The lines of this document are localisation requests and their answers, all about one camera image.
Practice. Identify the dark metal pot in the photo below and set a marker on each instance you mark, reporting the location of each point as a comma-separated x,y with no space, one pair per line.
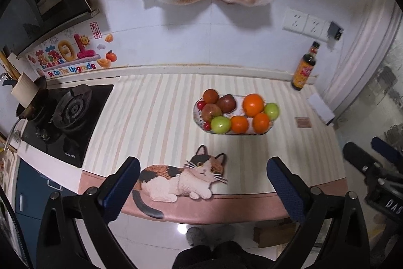
34,102

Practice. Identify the blue cabinet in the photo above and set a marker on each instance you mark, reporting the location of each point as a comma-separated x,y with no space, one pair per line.
34,190

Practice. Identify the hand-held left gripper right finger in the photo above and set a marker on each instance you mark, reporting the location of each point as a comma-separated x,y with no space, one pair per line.
285,187

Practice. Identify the brown mat label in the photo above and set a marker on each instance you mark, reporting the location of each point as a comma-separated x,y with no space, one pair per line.
303,122

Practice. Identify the black gas stove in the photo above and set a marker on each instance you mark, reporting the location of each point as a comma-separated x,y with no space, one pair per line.
72,117

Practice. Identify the green apple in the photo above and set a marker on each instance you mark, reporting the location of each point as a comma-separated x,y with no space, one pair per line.
271,110
220,124

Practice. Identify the white box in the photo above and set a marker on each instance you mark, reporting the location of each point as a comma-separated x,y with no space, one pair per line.
321,108

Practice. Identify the dark soy sauce bottle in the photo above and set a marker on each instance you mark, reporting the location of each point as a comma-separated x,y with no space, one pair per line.
303,70

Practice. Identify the colourful wall sticker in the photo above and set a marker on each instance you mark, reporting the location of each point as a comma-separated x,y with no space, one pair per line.
72,51

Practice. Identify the floral plate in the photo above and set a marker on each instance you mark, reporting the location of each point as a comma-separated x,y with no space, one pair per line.
240,102

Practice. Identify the cardboard box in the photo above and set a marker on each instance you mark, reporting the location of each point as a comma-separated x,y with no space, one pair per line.
274,234

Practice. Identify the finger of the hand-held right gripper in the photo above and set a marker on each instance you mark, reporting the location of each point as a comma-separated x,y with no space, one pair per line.
359,157
388,149

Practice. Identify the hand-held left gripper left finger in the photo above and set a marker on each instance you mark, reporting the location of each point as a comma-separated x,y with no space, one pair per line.
126,184

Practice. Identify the grey slipper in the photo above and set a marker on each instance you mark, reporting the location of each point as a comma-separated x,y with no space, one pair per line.
207,234

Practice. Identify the cherry tomato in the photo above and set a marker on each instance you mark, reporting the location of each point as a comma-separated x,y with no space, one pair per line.
207,126
201,105

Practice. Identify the person's dark trouser legs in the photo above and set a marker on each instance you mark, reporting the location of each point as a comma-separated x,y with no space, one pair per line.
220,256

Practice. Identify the white wall socket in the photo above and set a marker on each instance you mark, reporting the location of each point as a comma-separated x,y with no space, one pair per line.
294,21
316,27

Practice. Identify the orange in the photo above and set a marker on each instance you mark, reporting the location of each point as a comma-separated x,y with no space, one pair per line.
261,123
239,124
253,105

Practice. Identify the dark red apple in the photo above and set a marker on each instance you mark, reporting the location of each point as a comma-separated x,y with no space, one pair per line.
210,96

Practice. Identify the striped table mat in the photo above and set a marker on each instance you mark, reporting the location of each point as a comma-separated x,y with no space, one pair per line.
151,117

